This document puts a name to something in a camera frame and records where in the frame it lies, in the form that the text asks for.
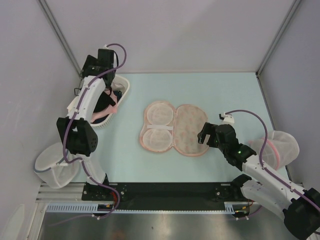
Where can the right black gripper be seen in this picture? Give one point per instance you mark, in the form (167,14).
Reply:
(207,129)

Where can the black bra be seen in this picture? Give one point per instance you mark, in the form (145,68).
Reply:
(105,100)

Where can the floral mesh laundry bag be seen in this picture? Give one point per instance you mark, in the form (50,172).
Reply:
(166,127)

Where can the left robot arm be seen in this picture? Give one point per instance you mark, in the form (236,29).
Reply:
(96,100)

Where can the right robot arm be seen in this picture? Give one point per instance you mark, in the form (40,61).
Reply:
(298,208)

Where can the white plastic laundry basket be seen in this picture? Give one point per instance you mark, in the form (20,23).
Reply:
(108,104)

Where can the white mesh bag pink trim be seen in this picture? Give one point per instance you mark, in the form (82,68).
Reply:
(280,150)

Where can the white mesh bag blue trim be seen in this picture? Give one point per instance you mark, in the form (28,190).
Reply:
(50,166)

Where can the pale garment in basket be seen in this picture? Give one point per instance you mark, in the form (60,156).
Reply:
(117,86)

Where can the pink cloth in basket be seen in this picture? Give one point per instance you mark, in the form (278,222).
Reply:
(105,112)

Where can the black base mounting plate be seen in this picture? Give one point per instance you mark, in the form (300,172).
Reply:
(168,196)

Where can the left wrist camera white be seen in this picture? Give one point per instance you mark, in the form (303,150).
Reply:
(106,46)

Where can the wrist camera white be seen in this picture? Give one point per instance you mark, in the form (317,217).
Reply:
(106,46)
(226,119)

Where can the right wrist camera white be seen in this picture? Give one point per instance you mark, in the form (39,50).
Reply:
(226,119)

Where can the aluminium rail frame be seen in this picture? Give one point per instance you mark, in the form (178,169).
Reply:
(69,200)

